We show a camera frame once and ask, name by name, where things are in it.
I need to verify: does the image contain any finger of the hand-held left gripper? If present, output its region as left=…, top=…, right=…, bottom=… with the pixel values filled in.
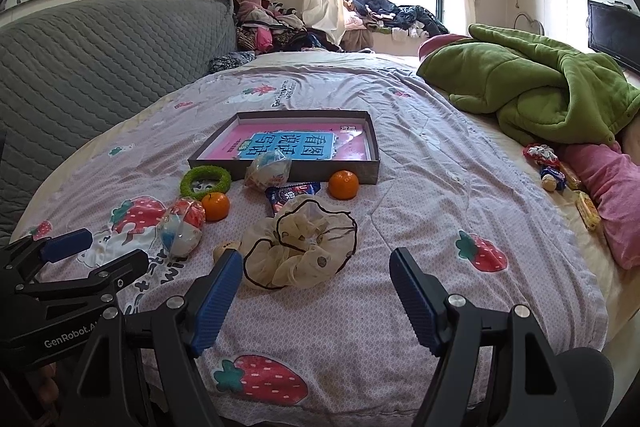
left=15, top=248, right=151, bottom=308
left=0, top=228, right=94, bottom=288

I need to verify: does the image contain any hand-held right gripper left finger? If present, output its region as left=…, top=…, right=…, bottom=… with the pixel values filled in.
left=57, top=248, right=244, bottom=427

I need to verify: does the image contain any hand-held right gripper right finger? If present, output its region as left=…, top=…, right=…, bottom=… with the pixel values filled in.
left=389, top=247, right=581, bottom=427

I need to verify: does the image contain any brown walnut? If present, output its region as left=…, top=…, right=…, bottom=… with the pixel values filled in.
left=213, top=241, right=241, bottom=264

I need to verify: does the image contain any beige hair scrunchie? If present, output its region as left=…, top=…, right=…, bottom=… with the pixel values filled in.
left=240, top=196, right=359, bottom=291

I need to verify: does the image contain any toy capsule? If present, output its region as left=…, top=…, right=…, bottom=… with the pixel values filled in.
left=244, top=153, right=292, bottom=194
left=159, top=198, right=206, bottom=258

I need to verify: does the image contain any orange mandarin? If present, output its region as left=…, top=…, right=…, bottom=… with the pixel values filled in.
left=201, top=192, right=231, bottom=222
left=328, top=170, right=360, bottom=200

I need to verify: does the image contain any green fuzzy ring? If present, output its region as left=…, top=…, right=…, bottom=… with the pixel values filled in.
left=180, top=166, right=232, bottom=200

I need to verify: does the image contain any blue cookie packet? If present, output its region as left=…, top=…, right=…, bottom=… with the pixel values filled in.
left=265, top=183, right=321, bottom=215

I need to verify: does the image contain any grey box with pink inside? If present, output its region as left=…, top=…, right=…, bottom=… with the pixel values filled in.
left=187, top=109, right=382, bottom=185

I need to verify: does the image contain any red white wrapped snack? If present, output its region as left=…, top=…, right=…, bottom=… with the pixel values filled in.
left=523, top=143, right=561, bottom=168

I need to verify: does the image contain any grey quilted headboard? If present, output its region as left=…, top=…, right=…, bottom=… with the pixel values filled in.
left=0, top=0, right=238, bottom=238

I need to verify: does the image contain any yellow snack packet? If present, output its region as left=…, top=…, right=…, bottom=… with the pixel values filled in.
left=574, top=191, right=602, bottom=232

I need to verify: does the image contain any orange snack packet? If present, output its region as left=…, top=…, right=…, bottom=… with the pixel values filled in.
left=559, top=161, right=583, bottom=190

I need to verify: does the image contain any pink cloth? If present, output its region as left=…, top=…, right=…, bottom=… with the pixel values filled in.
left=562, top=142, right=640, bottom=270

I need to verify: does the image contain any green fleece blanket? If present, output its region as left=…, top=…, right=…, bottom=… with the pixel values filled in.
left=416, top=23, right=640, bottom=146

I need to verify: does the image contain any dark patterned cloth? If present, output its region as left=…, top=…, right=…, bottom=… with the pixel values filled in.
left=207, top=51, right=257, bottom=74

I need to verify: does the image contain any pink pillow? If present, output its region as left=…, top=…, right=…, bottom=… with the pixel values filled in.
left=418, top=33, right=473, bottom=60

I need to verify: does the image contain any cream bed sheet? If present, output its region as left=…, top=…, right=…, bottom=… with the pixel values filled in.
left=10, top=51, right=640, bottom=333

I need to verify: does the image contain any brown cloth bundle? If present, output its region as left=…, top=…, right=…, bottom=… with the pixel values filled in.
left=341, top=29, right=376, bottom=52

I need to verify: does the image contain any pile of mixed clothes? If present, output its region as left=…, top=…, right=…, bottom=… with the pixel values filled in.
left=235, top=0, right=346, bottom=55

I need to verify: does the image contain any pile of dark clothes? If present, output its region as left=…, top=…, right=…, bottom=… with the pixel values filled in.
left=344, top=0, right=451, bottom=42

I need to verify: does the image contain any white round fan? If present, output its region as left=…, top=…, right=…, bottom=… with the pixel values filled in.
left=515, top=12, right=543, bottom=35

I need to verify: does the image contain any black television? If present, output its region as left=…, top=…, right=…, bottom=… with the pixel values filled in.
left=587, top=0, right=640, bottom=72

